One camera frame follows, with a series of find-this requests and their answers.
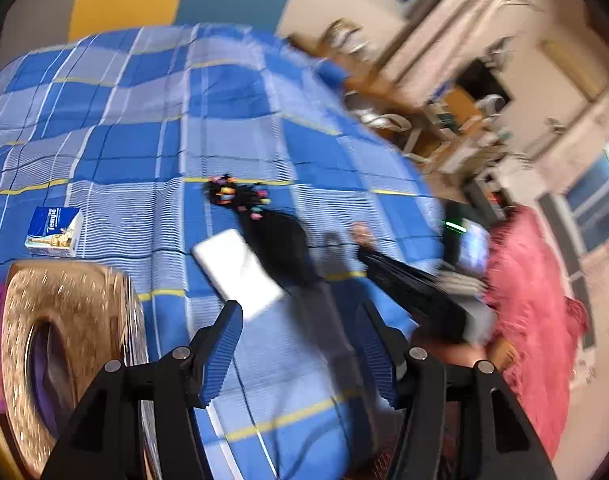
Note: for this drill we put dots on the cluttered wooden desk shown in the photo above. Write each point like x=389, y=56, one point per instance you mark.
x=434, y=125

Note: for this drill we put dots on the blue plaid bed sheet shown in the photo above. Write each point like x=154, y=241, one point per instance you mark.
x=134, y=135

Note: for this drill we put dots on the black cloth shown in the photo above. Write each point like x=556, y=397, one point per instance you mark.
x=284, y=247

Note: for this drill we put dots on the gold box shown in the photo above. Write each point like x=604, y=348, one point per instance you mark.
x=74, y=310

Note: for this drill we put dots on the black monitor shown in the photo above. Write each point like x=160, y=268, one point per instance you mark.
x=482, y=81

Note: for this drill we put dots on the white rectangular device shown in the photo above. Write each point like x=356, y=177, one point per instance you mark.
x=237, y=272

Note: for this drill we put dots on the grey yellow blue headboard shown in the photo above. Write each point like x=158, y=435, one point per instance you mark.
x=134, y=0

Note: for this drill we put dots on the window with plain frame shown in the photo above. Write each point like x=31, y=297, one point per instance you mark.
x=596, y=195

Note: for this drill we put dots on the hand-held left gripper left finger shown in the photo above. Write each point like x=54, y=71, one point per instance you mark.
x=224, y=350

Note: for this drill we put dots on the blue white tissue packet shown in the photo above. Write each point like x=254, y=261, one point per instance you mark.
x=53, y=232

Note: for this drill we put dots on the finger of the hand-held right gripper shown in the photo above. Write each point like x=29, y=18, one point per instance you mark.
x=409, y=285

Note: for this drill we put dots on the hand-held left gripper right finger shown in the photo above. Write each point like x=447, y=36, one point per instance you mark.
x=379, y=355

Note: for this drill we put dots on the pink patterned cloth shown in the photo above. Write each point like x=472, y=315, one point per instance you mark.
x=529, y=290

